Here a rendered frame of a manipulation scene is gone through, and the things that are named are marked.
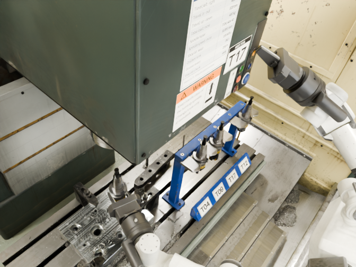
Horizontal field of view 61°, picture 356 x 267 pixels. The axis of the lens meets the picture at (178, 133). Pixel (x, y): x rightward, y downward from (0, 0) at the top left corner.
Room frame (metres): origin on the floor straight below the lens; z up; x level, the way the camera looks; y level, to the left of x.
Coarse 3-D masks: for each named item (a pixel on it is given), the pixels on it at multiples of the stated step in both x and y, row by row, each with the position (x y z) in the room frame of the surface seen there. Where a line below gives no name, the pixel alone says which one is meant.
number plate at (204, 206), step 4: (204, 200) 0.74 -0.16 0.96; (208, 200) 0.75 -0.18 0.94; (200, 204) 0.72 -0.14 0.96; (204, 204) 0.73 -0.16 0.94; (208, 204) 0.74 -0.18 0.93; (200, 208) 0.70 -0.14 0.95; (204, 208) 0.72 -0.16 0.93; (208, 208) 0.73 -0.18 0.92; (200, 212) 0.69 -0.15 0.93; (204, 212) 0.70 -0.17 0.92
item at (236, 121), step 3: (234, 117) 1.02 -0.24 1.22; (231, 120) 1.00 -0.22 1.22; (234, 120) 1.00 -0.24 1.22; (237, 120) 1.00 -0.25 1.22; (240, 120) 1.01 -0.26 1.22; (231, 123) 0.98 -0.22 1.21; (234, 123) 0.98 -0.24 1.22; (237, 123) 0.98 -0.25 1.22; (240, 123) 0.99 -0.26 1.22; (243, 123) 0.99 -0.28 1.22; (237, 126) 0.97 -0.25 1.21; (240, 126) 0.97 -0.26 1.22; (243, 126) 0.97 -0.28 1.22
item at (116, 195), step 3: (111, 183) 0.61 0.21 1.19; (123, 183) 0.61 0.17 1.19; (111, 186) 0.59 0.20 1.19; (126, 186) 0.60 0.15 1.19; (111, 189) 0.58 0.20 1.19; (126, 189) 0.59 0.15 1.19; (111, 192) 0.57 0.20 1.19; (114, 192) 0.57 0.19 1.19; (120, 192) 0.57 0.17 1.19; (123, 192) 0.58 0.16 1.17; (126, 192) 0.59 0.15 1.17; (111, 195) 0.57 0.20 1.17; (114, 195) 0.56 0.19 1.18; (117, 195) 0.56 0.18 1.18; (120, 195) 0.57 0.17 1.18; (114, 198) 0.56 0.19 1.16; (117, 198) 0.56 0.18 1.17; (120, 198) 0.57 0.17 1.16
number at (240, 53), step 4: (240, 48) 0.66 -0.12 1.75; (244, 48) 0.68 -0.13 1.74; (236, 52) 0.64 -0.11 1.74; (240, 52) 0.66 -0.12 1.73; (244, 52) 0.68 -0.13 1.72; (236, 56) 0.65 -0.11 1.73; (240, 56) 0.67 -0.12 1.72; (244, 56) 0.69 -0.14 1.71; (236, 60) 0.65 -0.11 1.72; (240, 60) 0.67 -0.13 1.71
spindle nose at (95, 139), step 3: (90, 132) 0.54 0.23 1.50; (90, 135) 0.55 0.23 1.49; (93, 135) 0.53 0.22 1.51; (93, 138) 0.54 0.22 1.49; (96, 138) 0.53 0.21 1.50; (99, 138) 0.53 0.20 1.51; (96, 141) 0.53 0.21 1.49; (99, 141) 0.53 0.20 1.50; (102, 141) 0.52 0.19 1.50; (99, 144) 0.53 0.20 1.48; (102, 144) 0.52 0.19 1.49; (105, 144) 0.52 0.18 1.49; (105, 147) 0.52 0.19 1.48; (108, 147) 0.52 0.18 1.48
